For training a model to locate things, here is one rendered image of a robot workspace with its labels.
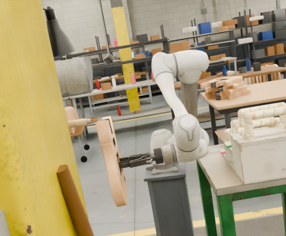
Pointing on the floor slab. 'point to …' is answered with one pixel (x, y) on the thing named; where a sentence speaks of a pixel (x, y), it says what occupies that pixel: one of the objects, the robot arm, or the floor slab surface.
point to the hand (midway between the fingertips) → (120, 163)
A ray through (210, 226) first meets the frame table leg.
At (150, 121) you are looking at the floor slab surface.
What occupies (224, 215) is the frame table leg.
